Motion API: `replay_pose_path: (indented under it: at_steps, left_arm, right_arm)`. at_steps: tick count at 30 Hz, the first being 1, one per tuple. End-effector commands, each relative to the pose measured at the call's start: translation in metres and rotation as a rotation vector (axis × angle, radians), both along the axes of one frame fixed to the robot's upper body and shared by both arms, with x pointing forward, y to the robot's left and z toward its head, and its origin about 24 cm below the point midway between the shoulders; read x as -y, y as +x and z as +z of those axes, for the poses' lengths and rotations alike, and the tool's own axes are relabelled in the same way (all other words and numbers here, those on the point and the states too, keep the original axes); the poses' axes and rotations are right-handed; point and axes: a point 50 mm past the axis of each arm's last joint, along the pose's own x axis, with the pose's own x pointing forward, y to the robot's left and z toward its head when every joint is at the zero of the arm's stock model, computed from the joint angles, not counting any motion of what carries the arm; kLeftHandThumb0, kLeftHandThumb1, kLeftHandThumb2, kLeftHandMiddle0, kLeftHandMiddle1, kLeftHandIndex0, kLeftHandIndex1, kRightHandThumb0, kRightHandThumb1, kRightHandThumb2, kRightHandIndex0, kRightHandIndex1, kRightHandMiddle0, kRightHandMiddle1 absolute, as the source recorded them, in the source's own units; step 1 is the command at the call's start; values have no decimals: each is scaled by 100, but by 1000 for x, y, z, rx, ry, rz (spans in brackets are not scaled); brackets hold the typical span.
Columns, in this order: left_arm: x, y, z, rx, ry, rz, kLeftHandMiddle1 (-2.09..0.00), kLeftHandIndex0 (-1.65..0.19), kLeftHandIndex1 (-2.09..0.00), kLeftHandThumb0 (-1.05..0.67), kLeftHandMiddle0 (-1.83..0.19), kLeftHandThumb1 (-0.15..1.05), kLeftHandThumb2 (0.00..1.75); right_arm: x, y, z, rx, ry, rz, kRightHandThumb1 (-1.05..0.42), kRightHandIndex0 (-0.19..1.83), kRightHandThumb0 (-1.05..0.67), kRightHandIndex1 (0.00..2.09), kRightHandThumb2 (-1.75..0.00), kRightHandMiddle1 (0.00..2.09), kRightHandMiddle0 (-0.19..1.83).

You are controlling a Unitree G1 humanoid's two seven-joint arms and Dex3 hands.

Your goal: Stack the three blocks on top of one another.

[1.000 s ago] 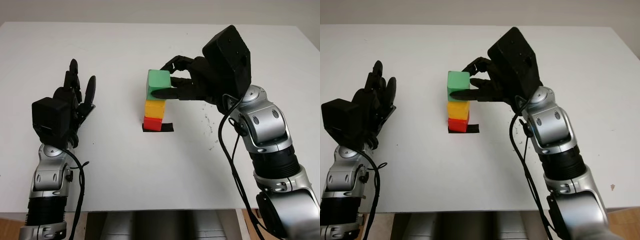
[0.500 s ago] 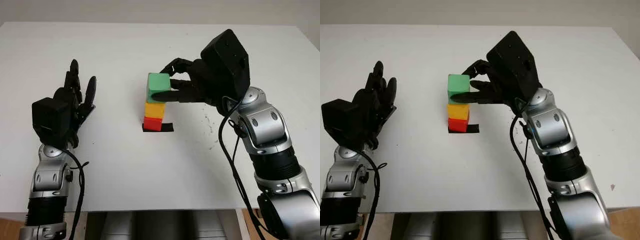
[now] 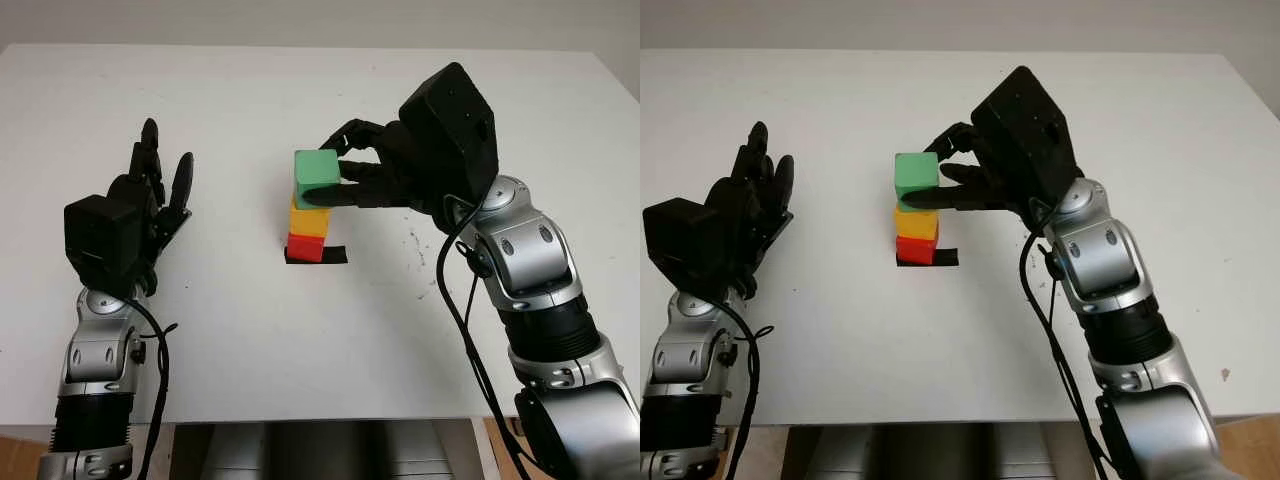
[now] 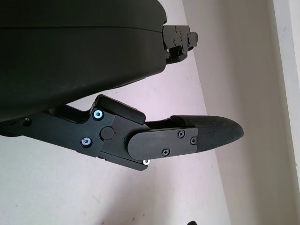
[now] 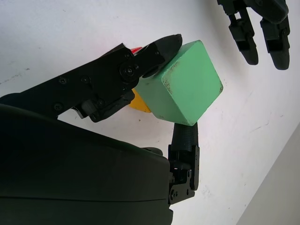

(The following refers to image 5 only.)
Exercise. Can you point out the black three-fingered left hand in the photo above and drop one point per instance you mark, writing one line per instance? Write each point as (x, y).
(274, 14)

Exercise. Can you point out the black three-fingered right hand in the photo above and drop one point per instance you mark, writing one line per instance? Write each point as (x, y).
(70, 168)

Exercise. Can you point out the yellow cube block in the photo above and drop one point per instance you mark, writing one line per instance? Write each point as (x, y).
(139, 104)

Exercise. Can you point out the green cube block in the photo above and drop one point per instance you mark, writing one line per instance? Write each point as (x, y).
(187, 84)

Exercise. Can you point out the red cube block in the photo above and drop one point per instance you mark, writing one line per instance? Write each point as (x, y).
(137, 50)

